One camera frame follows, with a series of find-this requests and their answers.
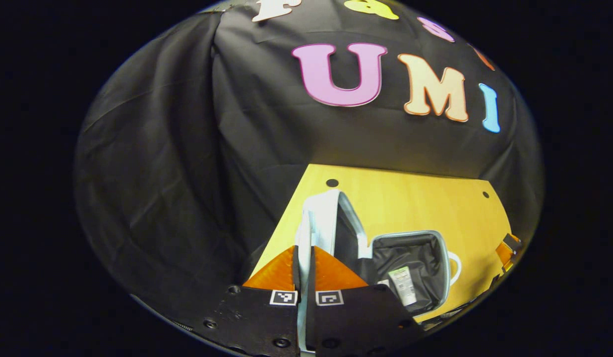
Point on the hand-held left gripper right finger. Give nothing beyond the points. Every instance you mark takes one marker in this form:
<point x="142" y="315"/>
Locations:
<point x="356" y="322"/>

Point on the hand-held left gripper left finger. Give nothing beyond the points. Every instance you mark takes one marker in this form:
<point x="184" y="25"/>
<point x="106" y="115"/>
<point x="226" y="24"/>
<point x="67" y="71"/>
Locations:
<point x="267" y="322"/>

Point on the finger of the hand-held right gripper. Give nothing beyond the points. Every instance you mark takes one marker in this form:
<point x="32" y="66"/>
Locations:
<point x="507" y="250"/>

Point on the green skin care tube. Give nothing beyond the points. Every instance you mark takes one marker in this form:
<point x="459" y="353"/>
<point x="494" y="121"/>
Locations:
<point x="403" y="287"/>

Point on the light blue small suitcase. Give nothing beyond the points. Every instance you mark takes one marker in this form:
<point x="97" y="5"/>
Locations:
<point x="326" y="218"/>

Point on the black backdrop cloth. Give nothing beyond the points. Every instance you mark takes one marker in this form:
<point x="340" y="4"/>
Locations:
<point x="187" y="173"/>

